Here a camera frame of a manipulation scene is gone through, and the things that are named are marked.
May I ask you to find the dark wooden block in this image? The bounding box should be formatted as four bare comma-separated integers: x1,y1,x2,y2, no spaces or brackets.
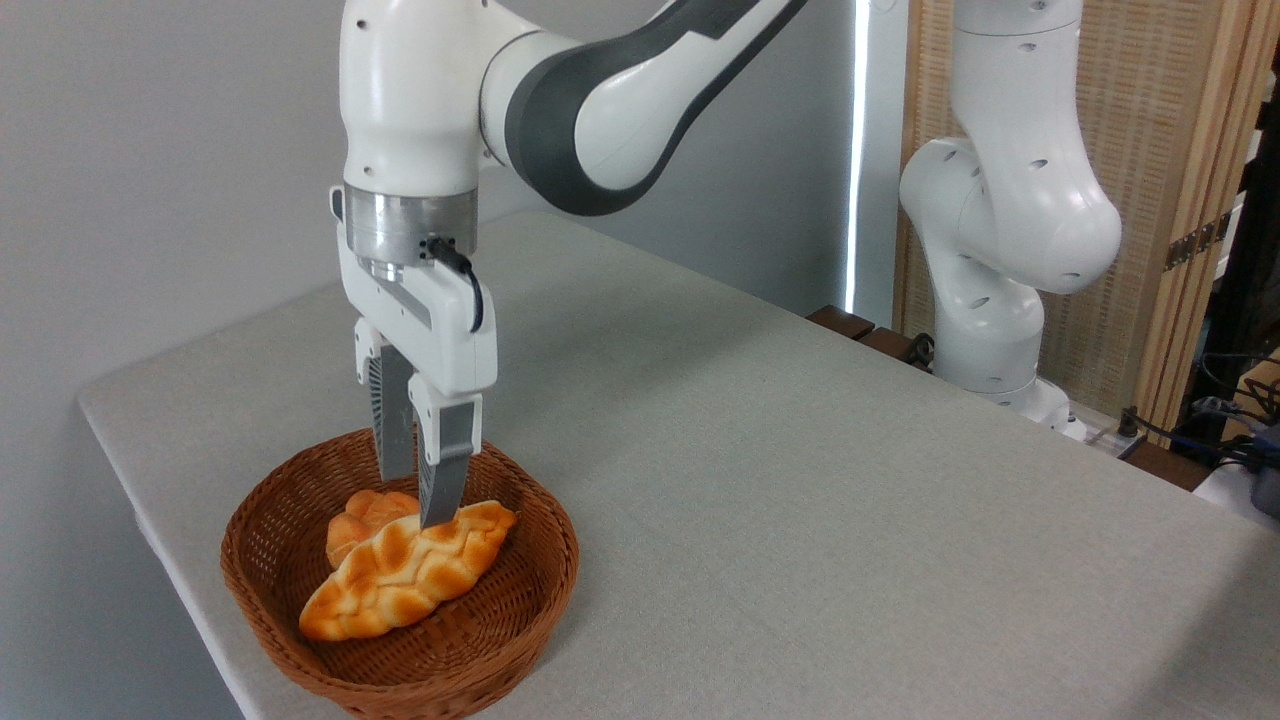
860,327,936,373
806,304,876,341
1120,440,1213,493

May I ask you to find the brown wicker basket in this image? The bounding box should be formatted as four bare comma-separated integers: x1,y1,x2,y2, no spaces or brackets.
220,421,581,720

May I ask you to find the round knotted bread roll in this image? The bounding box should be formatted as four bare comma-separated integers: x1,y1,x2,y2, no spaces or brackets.
326,489,421,571

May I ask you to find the long braided bread loaf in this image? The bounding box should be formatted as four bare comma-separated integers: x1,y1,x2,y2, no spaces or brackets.
299,500,519,642

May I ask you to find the looped black cable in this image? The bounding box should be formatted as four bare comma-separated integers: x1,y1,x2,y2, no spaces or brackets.
1198,350,1280,421

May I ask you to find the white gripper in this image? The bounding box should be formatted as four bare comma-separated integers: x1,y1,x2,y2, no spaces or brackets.
330,185,499,529

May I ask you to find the metal screen hinge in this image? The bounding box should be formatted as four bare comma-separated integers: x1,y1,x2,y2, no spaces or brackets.
1163,210,1233,273

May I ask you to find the blue grey device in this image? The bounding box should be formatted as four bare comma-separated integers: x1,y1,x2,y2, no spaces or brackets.
1250,425,1280,519

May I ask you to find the grey tablecloth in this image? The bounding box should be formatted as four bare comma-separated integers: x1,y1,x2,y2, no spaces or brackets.
78,210,1280,720

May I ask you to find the black cable with plug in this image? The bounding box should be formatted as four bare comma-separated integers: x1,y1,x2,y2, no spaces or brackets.
1116,405,1256,466

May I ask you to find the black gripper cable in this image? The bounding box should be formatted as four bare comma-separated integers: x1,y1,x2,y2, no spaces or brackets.
420,235,486,334

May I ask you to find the black metal stand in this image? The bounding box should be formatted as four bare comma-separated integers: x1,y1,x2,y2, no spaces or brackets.
1180,100,1280,441

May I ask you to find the bamboo folding screen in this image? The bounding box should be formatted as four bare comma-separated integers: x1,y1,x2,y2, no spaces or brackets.
893,0,1280,436

